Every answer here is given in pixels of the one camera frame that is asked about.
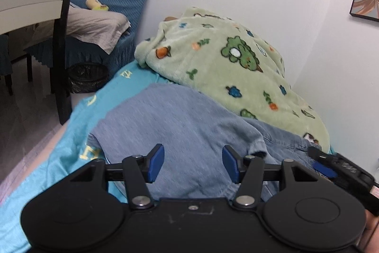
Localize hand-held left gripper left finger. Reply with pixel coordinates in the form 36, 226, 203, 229
69, 144, 165, 211

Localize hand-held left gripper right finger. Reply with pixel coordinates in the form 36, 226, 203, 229
222, 145, 319, 209

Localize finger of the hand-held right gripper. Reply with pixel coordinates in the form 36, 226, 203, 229
307, 146, 337, 164
312, 162, 340, 181

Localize blue denim garment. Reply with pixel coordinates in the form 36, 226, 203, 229
228, 118, 325, 202

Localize blue-grey shirt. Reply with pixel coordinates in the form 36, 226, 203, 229
88, 83, 268, 204

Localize person's right hand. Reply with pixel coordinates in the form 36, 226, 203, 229
362, 209, 379, 253

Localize teal cloth with yellow print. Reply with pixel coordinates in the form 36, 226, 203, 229
0, 60, 178, 253

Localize green printed fleece blanket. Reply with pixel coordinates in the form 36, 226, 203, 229
135, 6, 331, 153

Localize trash bin with black bag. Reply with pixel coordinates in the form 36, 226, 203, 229
67, 63, 110, 94

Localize beige cloth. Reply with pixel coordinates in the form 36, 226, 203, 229
28, 2, 131, 55

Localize yellow toy on chair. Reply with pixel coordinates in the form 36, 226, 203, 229
86, 0, 110, 11

